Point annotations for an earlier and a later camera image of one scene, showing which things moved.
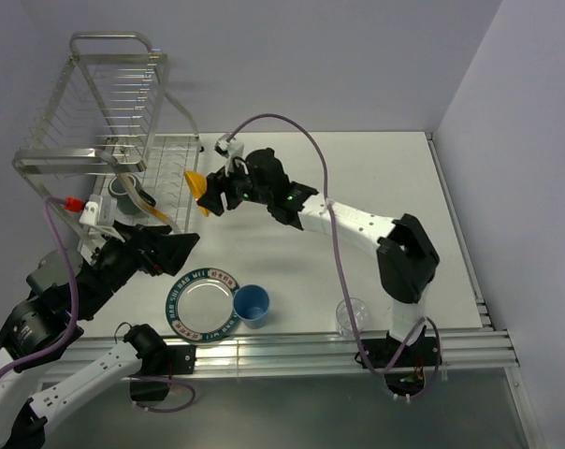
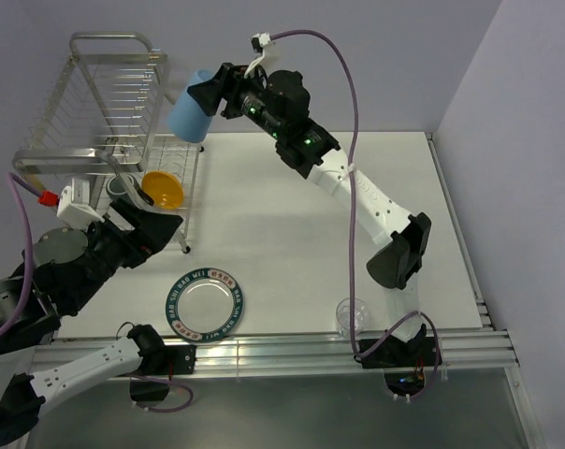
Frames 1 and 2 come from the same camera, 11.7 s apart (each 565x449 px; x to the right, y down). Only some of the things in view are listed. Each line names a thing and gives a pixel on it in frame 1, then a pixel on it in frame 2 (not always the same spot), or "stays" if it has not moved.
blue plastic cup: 251,304 → 188,121
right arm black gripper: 211,199 → 208,94
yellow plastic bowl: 197,183 → 165,189
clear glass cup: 360,314 stays
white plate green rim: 199,306 stays
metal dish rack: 106,127 stays
